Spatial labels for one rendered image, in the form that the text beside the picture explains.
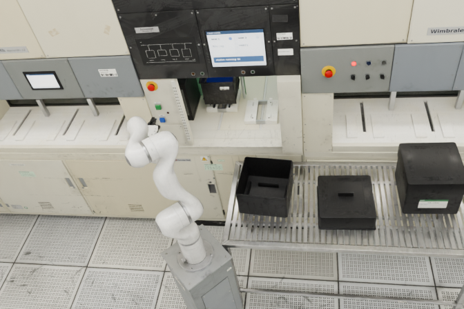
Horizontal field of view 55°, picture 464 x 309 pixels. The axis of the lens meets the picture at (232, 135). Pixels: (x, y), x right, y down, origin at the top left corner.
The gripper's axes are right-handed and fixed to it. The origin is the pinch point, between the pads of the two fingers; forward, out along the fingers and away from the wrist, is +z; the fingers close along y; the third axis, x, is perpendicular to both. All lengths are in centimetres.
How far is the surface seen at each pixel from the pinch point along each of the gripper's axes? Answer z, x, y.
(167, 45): 12.0, 41.4, 15.6
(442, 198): -26, -31, 152
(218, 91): 44, -15, 28
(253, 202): -30, -33, 56
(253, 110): 42, -30, 50
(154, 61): 12.0, 31.6, 5.9
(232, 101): 44, -24, 36
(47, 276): -37, -120, -104
